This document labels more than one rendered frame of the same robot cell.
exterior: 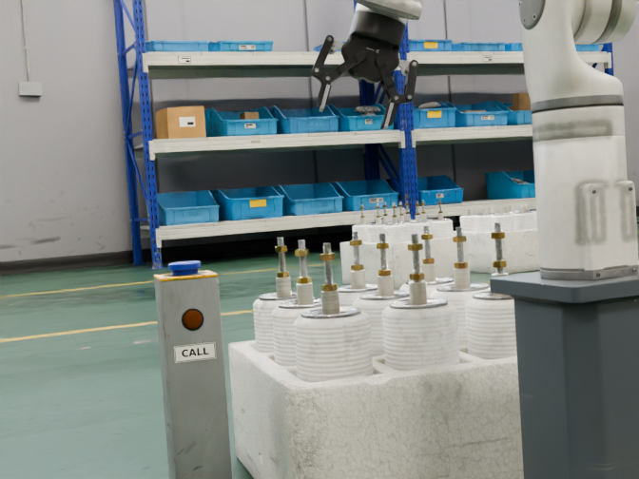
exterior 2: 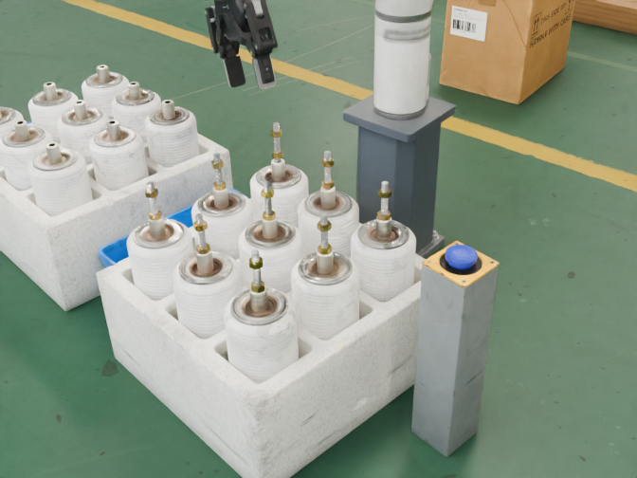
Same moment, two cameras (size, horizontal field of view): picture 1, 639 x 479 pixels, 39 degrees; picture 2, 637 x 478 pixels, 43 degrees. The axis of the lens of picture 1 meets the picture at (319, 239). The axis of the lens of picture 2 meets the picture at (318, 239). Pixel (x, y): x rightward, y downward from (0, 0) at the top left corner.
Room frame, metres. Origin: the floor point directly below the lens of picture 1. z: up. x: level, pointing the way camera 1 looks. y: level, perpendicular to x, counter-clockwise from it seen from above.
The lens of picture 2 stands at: (1.64, 0.83, 0.93)
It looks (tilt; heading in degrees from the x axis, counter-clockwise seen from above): 35 degrees down; 244
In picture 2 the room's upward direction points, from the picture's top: 1 degrees counter-clockwise
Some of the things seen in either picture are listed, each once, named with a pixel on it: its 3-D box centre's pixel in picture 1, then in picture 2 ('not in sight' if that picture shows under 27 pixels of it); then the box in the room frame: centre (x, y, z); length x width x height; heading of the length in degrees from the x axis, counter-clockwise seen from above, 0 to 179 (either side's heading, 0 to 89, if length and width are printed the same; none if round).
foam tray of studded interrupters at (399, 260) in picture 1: (403, 259); not in sight; (3.86, -0.35, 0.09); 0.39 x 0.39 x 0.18; 30
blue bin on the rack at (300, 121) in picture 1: (300, 121); not in sight; (6.25, 0.07, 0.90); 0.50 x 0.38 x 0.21; 22
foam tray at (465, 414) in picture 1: (393, 409); (276, 318); (1.28, -0.09, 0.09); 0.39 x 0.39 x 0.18; 16
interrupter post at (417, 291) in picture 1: (417, 294); (328, 196); (1.17, -0.12, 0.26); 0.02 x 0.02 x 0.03
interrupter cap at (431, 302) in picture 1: (418, 304); (328, 204); (1.17, -0.12, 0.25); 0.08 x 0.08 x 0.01
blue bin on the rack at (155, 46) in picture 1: (170, 49); not in sight; (5.91, 0.87, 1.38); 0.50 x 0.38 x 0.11; 24
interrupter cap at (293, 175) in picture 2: (501, 296); (279, 176); (1.20, -0.23, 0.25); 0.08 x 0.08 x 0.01
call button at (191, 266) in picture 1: (184, 270); (461, 259); (1.12, 0.17, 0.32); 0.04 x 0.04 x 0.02
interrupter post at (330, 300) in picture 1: (330, 303); (383, 227); (1.13, -0.01, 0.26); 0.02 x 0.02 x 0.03
